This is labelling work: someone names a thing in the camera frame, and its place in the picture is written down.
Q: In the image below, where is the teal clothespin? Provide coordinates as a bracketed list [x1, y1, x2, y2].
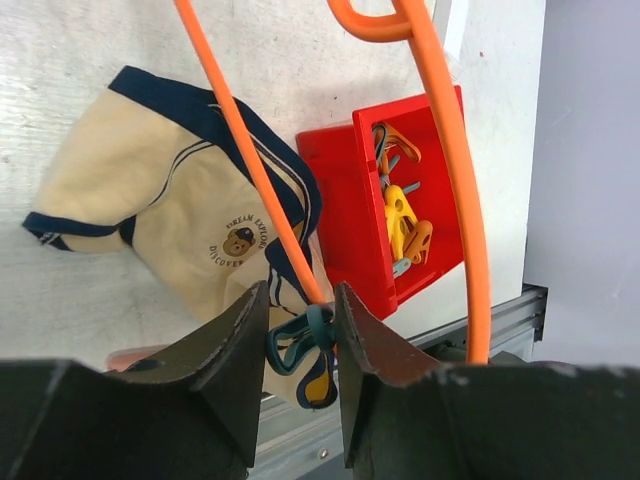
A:
[266, 304, 336, 376]

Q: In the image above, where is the pink clothespin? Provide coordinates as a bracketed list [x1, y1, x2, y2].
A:
[106, 345, 166, 372]

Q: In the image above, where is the red clothespin bin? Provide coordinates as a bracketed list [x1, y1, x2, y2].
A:
[296, 94, 463, 320]

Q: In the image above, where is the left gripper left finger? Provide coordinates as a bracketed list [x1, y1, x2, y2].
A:
[1, 282, 269, 479]

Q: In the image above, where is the pile of clothespins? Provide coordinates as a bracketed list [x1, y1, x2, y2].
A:
[372, 122, 433, 279]

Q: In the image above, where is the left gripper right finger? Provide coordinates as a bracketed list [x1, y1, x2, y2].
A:
[333, 280, 640, 480]

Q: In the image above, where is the white clothes rack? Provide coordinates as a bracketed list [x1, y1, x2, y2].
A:
[432, 0, 470, 61]

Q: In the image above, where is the aluminium frame rail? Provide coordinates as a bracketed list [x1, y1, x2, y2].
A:
[249, 283, 471, 479]

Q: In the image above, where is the orange plastic hanger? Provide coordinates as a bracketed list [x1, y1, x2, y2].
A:
[175, 1, 491, 364]

